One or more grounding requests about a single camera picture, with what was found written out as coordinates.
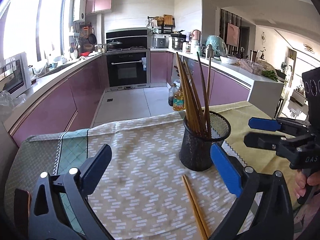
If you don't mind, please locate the pink upper cabinet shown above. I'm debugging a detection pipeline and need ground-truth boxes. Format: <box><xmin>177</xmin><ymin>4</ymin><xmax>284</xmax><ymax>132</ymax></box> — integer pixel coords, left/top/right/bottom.
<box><xmin>86</xmin><ymin>0</ymin><xmax>112</xmax><ymax>14</ymax></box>

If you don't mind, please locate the black range hood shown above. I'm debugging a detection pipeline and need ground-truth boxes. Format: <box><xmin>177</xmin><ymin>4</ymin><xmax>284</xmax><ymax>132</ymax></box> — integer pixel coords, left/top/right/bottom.
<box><xmin>106</xmin><ymin>28</ymin><xmax>150</xmax><ymax>51</ymax></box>

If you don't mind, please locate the white bowl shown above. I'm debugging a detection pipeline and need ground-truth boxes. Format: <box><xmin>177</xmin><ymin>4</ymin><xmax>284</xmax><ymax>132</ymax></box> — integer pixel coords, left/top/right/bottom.
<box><xmin>220</xmin><ymin>56</ymin><xmax>238</xmax><ymax>64</ymax></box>

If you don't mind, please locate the built-in black oven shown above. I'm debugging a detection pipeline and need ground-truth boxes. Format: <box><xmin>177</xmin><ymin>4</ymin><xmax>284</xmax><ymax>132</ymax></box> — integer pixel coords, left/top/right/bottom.
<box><xmin>106</xmin><ymin>49</ymin><xmax>150</xmax><ymax>91</ymax></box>

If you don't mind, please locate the beige patterned tablecloth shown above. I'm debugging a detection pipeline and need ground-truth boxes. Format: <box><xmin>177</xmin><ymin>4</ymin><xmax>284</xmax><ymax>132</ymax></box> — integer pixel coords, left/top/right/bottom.
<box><xmin>4</xmin><ymin>112</ymin><xmax>256</xmax><ymax>240</ymax></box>

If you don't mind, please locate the white water heater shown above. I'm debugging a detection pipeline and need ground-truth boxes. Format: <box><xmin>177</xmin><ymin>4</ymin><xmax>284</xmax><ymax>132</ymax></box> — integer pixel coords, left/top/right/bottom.
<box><xmin>73</xmin><ymin>0</ymin><xmax>86</xmax><ymax>23</ymax></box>

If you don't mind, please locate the yellow cooking oil bottle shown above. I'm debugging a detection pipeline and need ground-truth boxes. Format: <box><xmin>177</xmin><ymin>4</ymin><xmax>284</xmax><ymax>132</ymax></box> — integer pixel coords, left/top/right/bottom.
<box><xmin>172</xmin><ymin>87</ymin><xmax>185</xmax><ymax>111</ymax></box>

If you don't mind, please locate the black smartphone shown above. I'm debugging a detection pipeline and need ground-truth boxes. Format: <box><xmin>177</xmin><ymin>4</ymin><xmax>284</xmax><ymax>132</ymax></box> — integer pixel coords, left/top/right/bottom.
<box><xmin>14</xmin><ymin>189</ymin><xmax>31</xmax><ymax>237</ymax></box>

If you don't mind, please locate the teal covered appliance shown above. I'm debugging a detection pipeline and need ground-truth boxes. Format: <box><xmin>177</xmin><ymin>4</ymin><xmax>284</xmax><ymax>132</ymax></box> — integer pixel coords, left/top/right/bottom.
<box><xmin>206</xmin><ymin>35</ymin><xmax>228</xmax><ymax>57</ymax></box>

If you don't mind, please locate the person's right hand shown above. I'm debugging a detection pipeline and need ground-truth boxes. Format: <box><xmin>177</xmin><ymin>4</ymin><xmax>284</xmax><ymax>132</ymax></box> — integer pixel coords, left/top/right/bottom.
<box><xmin>294</xmin><ymin>170</ymin><xmax>320</xmax><ymax>198</ymax></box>

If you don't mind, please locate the dark liquid bottle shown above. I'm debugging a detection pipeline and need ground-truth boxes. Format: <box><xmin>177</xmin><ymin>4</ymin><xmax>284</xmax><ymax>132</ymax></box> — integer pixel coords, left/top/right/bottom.
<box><xmin>168</xmin><ymin>83</ymin><xmax>178</xmax><ymax>107</ymax></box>

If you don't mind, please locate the yellow green cloth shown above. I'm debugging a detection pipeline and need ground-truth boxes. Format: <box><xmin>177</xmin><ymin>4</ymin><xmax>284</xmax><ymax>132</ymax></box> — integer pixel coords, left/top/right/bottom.
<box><xmin>202</xmin><ymin>100</ymin><xmax>301</xmax><ymax>210</ymax></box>

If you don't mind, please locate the steel pot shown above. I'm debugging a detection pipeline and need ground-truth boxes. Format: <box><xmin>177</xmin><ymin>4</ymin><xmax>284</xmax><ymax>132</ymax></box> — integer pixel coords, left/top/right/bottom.
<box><xmin>171</xmin><ymin>33</ymin><xmax>186</xmax><ymax>50</ymax></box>

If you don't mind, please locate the black mesh utensil holder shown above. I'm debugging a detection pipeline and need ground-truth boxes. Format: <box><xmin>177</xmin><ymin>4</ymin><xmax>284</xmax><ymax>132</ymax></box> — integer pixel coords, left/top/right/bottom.
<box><xmin>179</xmin><ymin>111</ymin><xmax>231</xmax><ymax>172</ymax></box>

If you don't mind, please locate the silver rice cooker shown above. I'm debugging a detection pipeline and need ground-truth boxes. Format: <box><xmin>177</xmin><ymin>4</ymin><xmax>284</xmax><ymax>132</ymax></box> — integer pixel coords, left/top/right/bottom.
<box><xmin>151</xmin><ymin>34</ymin><xmax>170</xmax><ymax>48</ymax></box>

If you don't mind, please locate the white microwave oven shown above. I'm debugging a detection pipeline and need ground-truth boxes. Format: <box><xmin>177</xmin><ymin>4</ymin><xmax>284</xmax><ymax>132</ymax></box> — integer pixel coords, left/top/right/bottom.
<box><xmin>1</xmin><ymin>52</ymin><xmax>31</xmax><ymax>99</ymax></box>

